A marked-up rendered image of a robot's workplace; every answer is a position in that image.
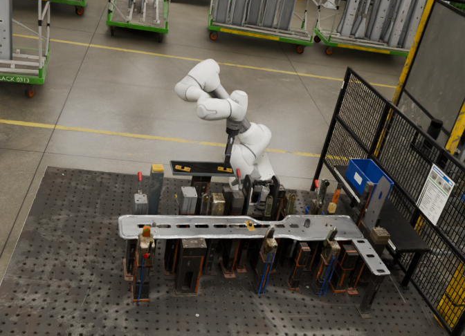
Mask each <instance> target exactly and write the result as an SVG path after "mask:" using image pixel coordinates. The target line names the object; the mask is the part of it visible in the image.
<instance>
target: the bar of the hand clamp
mask: <svg viewBox="0 0 465 336"><path fill-rule="evenodd" d="M329 184H330V183H329V180H328V179H327V178H322V181H321V185H320V191H319V194H318V199H317V201H318V207H319V203H320V199H322V200H321V201H322V204H321V206H322V207H323V204H324V201H325V195H326V192H327V186H329Z"/></svg>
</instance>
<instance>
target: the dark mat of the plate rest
mask: <svg viewBox="0 0 465 336"><path fill-rule="evenodd" d="M171 163H172V168H173V171H174V172H182V173H205V174H235V173H234V171H233V168H232V167H231V165H230V164H229V167H228V166H224V163H213V162H176V161H171ZM176 165H178V166H184V167H188V168H190V171H183V170H180V169H175V167H176ZM218 167H226V168H229V169H232V172H227V171H219V170H218Z"/></svg>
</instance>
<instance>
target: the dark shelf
mask: <svg viewBox="0 0 465 336"><path fill-rule="evenodd" d="M347 168H348V166H343V165H334V168H333V169H334V171H335V172H336V173H337V174H338V176H339V177H340V179H341V180H342V181H343V182H344V184H345V185H346V186H347V188H348V189H349V191H350V192H351V193H352V194H353V196H354V197H355V199H356V200H357V201H358V202H360V200H359V199H360V198H362V195H361V194H360V193H359V192H358V190H357V189H356V188H355V186H353V185H352V183H351V182H350V181H349V180H348V179H347V177H346V176H345V174H346V172H347ZM379 217H380V218H381V221H380V223H379V226H378V227H383V228H385V230H386V231H387V232H388V234H389V235H390V237H389V240H388V243H389V244H390V245H391V246H392V248H393V249H394V251H395V252H396V253H413V252H429V251H430V247H429V246H428V245H427V243H426V242H425V241H424V240H423V239H422V238H421V237H420V236H419V234H418V233H417V232H416V230H415V229H414V228H413V227H412V226H411V224H409V222H408V221H407V220H406V219H405V217H404V216H403V215H402V214H401V212H400V211H399V210H398V209H397V208H396V207H395V206H394V204H393V203H392V202H391V201H390V199H389V198H387V200H385V202H384V204H383V208H382V210H381V213H380V215H379Z"/></svg>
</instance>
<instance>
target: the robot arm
mask: <svg viewBox="0 0 465 336"><path fill-rule="evenodd" d="M218 74H219V65H218V64H217V63H216V61H214V60H212V59H207V60H204V61H202V62H200V63H199V64H197V65H196V66H195V67H194V68H193V69H192V70H191V71H190V72H189V73H188V75H187V76H186V77H185V78H184V79H182V80H181V82H179V83H178V84H177V85H176V86H175V88H174V90H175V92H176V94H177V95H178V96H179V97H180V98H181V99H182V100H185V101H189V102H197V115H198V116H199V117H200V118H201V119H202V120H207V121H213V120H222V119H225V118H227V120H226V122H227V123H226V133H227V134H228V141H227V144H226V148H225V149H224V151H223V154H222V158H223V161H224V166H228V167H229V164H230V162H231V164H232V166H233V169H234V170H235V173H236V176H235V178H236V179H235V180H233V181H232V182H231V184H232V186H235V185H238V184H239V181H238V177H237V168H239V169H240V176H241V177H240V181H241V186H242V187H243V184H244V179H245V175H246V174H250V176H251V178H259V179H260V178H261V177H262V176H261V175H260V173H259V169H258V164H257V163H255V164H253V163H254V161H255V159H256V157H258V156H259V155H260V154H261V153H262V152H263V150H265V148H266V147H267V146H268V144H269V142H270V140H271V131H270V130H269V128H268V127H266V126H264V125H263V124H255V123H253V122H249V121H248V120H247V118H246V117H245V114H246V110H247V106H248V96H247V94H246V93H245V92H243V91H233V93H232V94H231V95H230V96H229V94H228V93H227V92H226V90H225V89H224V88H223V86H222V85H221V84H220V79H219V75H218ZM207 93H208V94H209V95H210V97H211V98H209V96H208V94H207ZM237 135H238V138H239V141H240V143H239V144H234V140H235V136H237Z"/></svg>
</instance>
